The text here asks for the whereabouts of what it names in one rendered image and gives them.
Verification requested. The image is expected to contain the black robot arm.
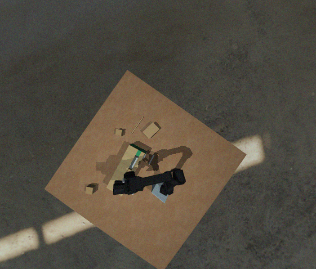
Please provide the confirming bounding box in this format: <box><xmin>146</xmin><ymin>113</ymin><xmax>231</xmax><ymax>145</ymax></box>
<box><xmin>113</xmin><ymin>168</ymin><xmax>186</xmax><ymax>195</ymax></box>

